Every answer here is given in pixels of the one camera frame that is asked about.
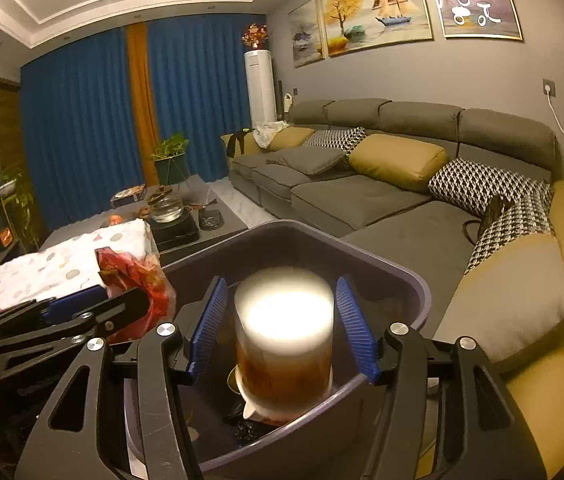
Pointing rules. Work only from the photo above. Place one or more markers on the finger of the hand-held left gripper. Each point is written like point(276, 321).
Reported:
point(72, 305)
point(112, 312)

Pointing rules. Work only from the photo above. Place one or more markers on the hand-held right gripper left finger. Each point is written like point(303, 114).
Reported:
point(207, 330)

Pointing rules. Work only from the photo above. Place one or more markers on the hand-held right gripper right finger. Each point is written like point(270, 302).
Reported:
point(359, 330)

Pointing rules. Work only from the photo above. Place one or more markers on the red printed plastic bag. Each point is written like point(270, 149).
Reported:
point(147, 280)

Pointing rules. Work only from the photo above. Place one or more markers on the plastic cup of brown tea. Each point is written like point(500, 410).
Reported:
point(282, 355)

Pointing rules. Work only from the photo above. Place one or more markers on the dark grey plastic bin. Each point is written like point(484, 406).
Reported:
point(282, 245)

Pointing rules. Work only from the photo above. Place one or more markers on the patterned white tablecloth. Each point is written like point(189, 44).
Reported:
point(37, 270)

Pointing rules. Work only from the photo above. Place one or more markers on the grey coffee table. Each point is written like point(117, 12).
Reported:
point(74, 227)

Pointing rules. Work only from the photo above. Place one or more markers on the small orange fruit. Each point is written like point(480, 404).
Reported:
point(116, 219)

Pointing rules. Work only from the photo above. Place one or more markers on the small orange ornament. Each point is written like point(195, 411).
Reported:
point(4, 236)

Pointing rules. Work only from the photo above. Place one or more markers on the black ashtray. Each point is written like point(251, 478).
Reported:
point(210, 220)

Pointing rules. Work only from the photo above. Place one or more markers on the black crumpled wrapper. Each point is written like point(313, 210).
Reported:
point(254, 432)

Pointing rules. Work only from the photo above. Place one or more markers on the glass kettle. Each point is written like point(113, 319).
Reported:
point(167, 210)

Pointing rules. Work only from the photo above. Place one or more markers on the colourful printed box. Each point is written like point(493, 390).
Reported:
point(129, 195)

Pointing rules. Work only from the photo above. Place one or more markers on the trailing plant on stand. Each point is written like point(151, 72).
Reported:
point(14, 195)

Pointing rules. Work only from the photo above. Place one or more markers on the grey sectional sofa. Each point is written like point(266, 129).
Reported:
point(376, 200)

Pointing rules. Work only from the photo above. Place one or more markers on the grey square cushion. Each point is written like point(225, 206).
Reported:
point(506, 305)
point(312, 160)

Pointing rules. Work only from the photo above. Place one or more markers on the plant in green pot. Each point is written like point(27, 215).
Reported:
point(169, 167)

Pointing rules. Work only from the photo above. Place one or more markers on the large yellow leather cushion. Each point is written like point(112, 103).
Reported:
point(396, 160)

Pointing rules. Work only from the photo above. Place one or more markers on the blue pleated curtain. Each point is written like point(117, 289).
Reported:
point(77, 130)
point(197, 90)

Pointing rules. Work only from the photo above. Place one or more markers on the black handbag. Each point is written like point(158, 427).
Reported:
point(496, 210)

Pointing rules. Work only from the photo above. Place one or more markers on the black cloth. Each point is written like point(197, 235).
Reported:
point(234, 145)

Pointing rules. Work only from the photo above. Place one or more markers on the brown wooden door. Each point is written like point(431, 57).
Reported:
point(7, 125)

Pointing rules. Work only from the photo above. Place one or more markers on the black white zigzag cushion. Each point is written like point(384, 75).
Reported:
point(337, 137)

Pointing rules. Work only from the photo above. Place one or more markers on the small yellow leather cushion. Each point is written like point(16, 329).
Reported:
point(289, 139)

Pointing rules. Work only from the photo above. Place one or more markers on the white crumpled cloth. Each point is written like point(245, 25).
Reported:
point(267, 132)

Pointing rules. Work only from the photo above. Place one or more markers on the orange curtain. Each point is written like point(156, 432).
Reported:
point(142, 105)

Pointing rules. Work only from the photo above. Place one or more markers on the white small appliance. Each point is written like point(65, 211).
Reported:
point(288, 105)

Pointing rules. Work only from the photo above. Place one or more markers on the white standing air conditioner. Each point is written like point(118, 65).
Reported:
point(260, 90)

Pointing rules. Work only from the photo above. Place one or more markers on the red and gold flower arrangement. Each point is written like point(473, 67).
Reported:
point(254, 36)

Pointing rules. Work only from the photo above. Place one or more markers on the small framed landscape painting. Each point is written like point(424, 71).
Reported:
point(307, 35)

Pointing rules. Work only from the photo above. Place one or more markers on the framed sailboat and tree painting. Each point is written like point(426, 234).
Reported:
point(376, 10)

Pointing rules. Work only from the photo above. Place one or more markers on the framed purple mountain painting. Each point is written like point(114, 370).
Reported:
point(476, 0)

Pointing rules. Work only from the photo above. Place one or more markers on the grey wall socket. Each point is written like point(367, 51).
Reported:
point(550, 87)

